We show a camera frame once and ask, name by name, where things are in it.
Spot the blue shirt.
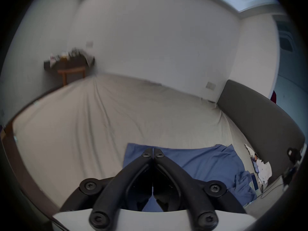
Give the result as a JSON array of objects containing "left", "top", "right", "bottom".
[{"left": 123, "top": 143, "right": 257, "bottom": 212}]

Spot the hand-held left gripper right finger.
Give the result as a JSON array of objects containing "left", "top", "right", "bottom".
[{"left": 153, "top": 147, "right": 247, "bottom": 231}]

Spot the bed with beige sheet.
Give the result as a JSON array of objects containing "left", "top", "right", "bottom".
[{"left": 12, "top": 73, "right": 288, "bottom": 219}]

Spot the wooden side table with clutter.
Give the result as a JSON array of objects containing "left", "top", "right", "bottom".
[{"left": 43, "top": 48, "right": 95, "bottom": 86}]

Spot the phone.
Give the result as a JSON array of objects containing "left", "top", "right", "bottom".
[{"left": 251, "top": 157, "right": 260, "bottom": 174}]

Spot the grey padded headboard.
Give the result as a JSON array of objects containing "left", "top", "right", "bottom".
[{"left": 217, "top": 80, "right": 305, "bottom": 186}]

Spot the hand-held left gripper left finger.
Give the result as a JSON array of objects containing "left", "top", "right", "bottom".
[{"left": 59, "top": 147, "right": 154, "bottom": 231}]

